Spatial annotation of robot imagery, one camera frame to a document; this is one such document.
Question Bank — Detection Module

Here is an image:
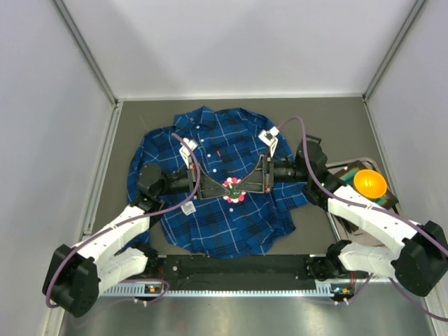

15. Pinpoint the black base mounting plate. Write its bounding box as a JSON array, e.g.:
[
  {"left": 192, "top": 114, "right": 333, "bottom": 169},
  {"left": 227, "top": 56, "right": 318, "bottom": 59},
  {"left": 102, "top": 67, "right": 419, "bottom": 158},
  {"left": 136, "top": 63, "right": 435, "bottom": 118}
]
[{"left": 146, "top": 255, "right": 335, "bottom": 291}]

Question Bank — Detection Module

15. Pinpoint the small black frame stand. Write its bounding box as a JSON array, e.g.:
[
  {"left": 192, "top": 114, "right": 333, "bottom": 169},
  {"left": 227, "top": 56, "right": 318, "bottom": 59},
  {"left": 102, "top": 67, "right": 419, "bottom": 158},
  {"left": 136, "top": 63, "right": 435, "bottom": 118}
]
[{"left": 306, "top": 134, "right": 322, "bottom": 145}]

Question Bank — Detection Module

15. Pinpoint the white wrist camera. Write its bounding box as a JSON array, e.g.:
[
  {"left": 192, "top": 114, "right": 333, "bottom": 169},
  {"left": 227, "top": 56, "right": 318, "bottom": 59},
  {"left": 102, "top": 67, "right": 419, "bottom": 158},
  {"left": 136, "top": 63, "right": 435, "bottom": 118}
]
[
  {"left": 179, "top": 138, "right": 198, "bottom": 166},
  {"left": 258, "top": 126, "right": 279, "bottom": 158}
]

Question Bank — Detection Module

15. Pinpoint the green square tray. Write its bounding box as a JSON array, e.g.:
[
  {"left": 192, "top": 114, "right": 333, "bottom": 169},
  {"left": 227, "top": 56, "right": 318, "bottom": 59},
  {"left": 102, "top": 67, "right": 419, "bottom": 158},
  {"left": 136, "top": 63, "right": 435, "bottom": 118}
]
[{"left": 335, "top": 157, "right": 398, "bottom": 209}]

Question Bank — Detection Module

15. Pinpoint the purple cable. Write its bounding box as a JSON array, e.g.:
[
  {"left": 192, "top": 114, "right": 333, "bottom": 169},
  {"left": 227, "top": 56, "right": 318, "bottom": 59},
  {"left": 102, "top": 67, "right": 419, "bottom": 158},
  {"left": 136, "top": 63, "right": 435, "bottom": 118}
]
[
  {"left": 276, "top": 116, "right": 448, "bottom": 322},
  {"left": 45, "top": 132, "right": 201, "bottom": 309}
]

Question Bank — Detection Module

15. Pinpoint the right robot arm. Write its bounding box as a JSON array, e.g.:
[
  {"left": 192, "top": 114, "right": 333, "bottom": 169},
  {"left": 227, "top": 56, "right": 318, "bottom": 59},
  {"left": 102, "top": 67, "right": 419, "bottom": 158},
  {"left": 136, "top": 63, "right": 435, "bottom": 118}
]
[{"left": 235, "top": 136, "right": 447, "bottom": 297}]

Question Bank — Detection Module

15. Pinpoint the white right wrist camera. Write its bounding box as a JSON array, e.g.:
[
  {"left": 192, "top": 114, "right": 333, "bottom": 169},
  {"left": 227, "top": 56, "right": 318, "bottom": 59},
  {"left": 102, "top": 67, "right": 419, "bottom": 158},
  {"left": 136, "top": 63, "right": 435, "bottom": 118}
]
[{"left": 258, "top": 126, "right": 279, "bottom": 158}]

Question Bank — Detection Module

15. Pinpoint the white paper tag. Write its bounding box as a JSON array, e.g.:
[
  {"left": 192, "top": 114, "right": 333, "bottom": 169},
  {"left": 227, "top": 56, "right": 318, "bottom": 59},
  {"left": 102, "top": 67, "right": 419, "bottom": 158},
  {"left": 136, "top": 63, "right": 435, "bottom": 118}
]
[{"left": 181, "top": 201, "right": 196, "bottom": 216}]

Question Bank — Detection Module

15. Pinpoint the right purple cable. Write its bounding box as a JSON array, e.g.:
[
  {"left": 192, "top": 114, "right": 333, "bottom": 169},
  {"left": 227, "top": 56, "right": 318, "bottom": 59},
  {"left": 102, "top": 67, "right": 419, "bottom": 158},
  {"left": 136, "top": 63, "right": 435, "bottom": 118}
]
[{"left": 276, "top": 116, "right": 448, "bottom": 322}]

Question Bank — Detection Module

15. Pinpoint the orange plastic bowl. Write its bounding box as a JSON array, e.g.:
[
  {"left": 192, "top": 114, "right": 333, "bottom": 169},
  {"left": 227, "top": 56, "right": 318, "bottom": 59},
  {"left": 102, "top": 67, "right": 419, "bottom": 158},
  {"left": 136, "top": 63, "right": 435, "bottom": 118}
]
[{"left": 353, "top": 169, "right": 388, "bottom": 199}]

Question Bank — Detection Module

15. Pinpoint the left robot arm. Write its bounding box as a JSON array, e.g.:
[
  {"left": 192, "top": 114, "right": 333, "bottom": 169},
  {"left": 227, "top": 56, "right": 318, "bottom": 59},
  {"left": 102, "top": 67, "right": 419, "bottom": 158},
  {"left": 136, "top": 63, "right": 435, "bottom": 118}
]
[{"left": 42, "top": 162, "right": 232, "bottom": 318}]

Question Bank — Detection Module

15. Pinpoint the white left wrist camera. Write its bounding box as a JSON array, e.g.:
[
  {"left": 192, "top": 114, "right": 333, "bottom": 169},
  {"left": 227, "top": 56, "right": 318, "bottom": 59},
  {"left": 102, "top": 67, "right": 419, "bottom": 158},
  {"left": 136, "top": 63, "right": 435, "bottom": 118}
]
[{"left": 179, "top": 138, "right": 198, "bottom": 166}]

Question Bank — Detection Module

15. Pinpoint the metal baking tray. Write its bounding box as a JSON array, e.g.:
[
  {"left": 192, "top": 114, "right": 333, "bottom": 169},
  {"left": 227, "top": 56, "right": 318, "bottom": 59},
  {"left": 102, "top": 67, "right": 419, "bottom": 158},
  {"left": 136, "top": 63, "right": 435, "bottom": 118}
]
[{"left": 327, "top": 157, "right": 400, "bottom": 246}]

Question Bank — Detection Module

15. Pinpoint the pink pompom brooch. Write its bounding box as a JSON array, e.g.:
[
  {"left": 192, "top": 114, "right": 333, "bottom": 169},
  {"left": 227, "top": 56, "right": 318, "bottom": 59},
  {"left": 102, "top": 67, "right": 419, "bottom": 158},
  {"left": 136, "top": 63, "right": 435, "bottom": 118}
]
[{"left": 223, "top": 177, "right": 246, "bottom": 204}]

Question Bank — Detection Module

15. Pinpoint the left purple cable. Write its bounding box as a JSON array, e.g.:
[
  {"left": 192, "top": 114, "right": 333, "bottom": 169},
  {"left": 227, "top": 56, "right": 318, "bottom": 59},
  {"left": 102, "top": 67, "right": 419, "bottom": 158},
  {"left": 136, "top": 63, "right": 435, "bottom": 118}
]
[{"left": 45, "top": 132, "right": 201, "bottom": 309}]

